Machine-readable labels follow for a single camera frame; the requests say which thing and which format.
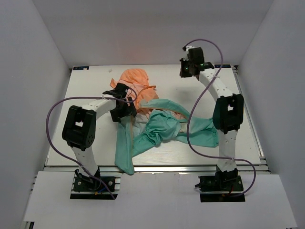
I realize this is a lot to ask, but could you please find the orange and teal jacket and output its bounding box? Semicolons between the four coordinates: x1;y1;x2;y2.
110;68;219;175

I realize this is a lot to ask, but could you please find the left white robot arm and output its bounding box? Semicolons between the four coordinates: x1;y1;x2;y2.
62;83;136;190

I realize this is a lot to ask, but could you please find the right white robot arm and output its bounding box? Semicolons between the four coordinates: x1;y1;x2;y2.
180;46;244;190

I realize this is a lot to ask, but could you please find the right blue table label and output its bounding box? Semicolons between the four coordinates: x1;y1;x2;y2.
214;64;231;68

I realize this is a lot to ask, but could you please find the blue table label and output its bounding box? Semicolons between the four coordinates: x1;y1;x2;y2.
214;64;231;68
72;66;89;71

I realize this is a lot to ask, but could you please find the left blue table label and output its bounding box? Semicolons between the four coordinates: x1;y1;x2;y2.
72;66;89;71

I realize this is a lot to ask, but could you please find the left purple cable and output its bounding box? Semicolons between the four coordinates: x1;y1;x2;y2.
46;89;138;200

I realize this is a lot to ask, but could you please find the purple cable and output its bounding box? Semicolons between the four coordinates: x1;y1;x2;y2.
183;39;257;198
46;89;138;200

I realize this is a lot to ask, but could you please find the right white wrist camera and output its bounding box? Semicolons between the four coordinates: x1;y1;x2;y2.
182;45;194;54

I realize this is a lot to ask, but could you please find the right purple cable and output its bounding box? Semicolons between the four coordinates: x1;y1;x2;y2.
183;39;257;198

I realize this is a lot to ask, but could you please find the aluminium table front rail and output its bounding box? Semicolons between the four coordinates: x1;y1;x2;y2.
43;161;269;173

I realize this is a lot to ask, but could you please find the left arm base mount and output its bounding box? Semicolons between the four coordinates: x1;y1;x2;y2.
70;169;121;200

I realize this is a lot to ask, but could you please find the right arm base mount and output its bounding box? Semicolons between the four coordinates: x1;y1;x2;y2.
194;176;245;203

